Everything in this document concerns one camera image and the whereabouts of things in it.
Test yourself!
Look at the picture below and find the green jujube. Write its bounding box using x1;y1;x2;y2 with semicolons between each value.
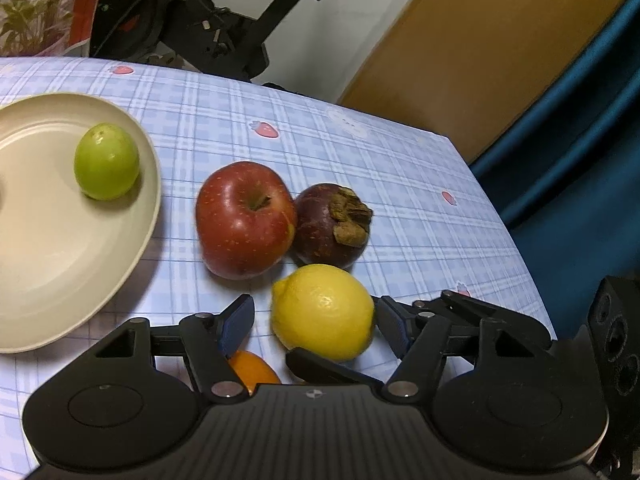
74;122;141;201

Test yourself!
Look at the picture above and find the orange tangerine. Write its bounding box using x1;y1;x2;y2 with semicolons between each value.
227;350;282;396

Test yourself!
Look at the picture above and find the red apple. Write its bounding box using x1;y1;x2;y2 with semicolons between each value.
195;161;298;281

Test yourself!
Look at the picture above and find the printed backdrop cloth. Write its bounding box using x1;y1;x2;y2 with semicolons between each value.
0;0;108;58

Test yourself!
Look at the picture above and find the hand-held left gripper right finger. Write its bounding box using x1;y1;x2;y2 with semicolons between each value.
375;296;551;402

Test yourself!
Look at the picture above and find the black exercise bike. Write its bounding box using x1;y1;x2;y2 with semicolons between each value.
90;0;393;83

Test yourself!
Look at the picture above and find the wooden door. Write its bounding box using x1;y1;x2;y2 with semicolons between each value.
337;0;636;166

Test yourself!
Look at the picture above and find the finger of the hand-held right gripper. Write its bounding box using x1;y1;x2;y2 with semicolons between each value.
286;346;386;389
412;289;553;343

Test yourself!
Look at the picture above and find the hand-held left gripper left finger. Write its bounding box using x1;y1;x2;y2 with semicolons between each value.
95;294;256;405

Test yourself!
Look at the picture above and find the yellow lemon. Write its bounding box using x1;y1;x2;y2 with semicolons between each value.
271;263;376;363

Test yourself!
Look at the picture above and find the blue curtain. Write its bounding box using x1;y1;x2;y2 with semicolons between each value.
470;0;640;341

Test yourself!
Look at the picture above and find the beige round plate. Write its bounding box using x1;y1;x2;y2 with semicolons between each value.
0;92;162;355

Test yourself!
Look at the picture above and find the blue checked tablecloth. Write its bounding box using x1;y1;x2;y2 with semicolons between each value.
0;56;556;480

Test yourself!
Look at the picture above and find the dark purple mangosteen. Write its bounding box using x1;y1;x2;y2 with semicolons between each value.
291;183;375;271

